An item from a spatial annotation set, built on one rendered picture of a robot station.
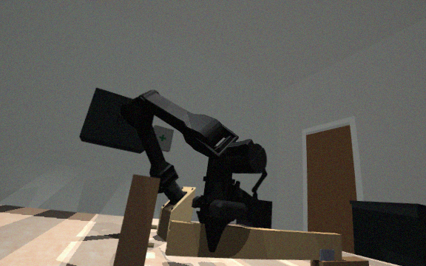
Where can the long wooden bed rail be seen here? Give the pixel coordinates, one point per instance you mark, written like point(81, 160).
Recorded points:
point(189, 239)

